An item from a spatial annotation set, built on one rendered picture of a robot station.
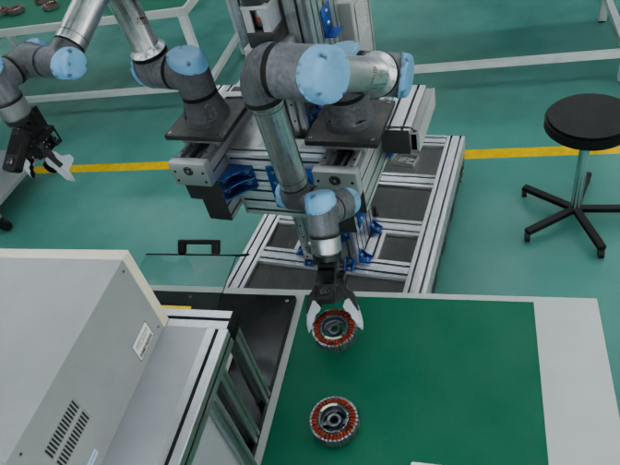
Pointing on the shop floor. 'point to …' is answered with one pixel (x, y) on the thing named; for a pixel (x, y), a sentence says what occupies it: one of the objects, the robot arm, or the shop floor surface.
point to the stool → (571, 133)
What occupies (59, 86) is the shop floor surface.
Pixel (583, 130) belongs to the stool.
